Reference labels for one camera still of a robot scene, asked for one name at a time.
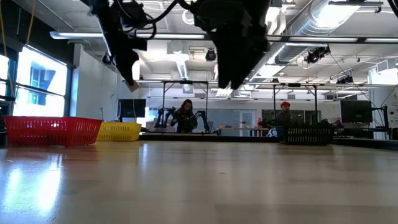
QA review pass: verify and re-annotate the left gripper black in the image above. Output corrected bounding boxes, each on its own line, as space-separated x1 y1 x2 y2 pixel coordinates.
99 18 148 85

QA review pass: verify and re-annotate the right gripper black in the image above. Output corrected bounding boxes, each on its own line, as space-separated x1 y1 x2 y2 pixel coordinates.
190 0 271 90

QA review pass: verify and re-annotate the black computer monitor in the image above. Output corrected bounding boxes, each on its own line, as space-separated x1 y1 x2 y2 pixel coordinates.
340 99 373 124
117 98 147 123

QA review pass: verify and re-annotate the yellow plastic basket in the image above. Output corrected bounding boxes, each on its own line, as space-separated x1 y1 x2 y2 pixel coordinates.
96 121 143 142

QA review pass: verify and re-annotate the person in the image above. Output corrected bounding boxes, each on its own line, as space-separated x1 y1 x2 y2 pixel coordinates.
260 101 296 127
170 98 199 134

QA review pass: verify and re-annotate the red plastic basket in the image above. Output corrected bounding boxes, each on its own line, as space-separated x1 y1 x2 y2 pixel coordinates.
2 115 103 147

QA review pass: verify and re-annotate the black plastic basket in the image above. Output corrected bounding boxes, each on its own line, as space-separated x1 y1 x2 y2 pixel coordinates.
279 125 336 146

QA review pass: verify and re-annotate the small black ceiling rig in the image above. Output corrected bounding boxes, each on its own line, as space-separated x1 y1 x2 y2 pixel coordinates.
335 75 354 85

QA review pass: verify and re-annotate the black beam with light strips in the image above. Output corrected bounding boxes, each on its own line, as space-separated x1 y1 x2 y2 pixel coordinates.
49 30 398 44

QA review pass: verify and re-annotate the black ceiling bar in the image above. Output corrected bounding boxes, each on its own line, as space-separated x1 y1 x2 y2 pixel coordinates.
328 0 384 14

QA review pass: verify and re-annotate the black equipment stand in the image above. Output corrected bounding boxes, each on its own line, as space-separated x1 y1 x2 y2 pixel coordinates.
371 105 389 138

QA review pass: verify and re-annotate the left gripper's black cable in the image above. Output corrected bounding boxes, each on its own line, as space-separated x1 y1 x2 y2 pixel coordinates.
124 9 158 40

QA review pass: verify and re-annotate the gripper's black cable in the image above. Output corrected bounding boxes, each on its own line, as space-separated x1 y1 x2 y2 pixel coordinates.
124 9 158 40
146 0 200 25

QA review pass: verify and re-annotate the left arm's black wrist camera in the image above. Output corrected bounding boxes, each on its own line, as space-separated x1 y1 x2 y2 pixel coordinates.
116 0 149 29

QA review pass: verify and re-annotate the white coiled cable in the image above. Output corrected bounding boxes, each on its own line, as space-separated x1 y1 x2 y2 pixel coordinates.
182 9 195 26

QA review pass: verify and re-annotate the right gripper's black cable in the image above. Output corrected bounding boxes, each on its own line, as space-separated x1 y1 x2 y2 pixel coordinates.
146 0 200 25

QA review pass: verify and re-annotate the black ceiling camera rig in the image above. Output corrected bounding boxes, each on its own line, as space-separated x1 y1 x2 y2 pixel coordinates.
303 45 331 65

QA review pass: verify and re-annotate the black aluminium table frame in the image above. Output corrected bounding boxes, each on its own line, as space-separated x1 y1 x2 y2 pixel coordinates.
138 132 398 151

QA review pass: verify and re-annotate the window with dark frame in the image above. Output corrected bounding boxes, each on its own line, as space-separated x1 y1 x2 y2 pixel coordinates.
0 45 75 118

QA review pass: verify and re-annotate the yellow hanging strap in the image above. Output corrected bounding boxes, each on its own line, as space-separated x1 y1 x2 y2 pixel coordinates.
0 0 7 58
25 0 35 45

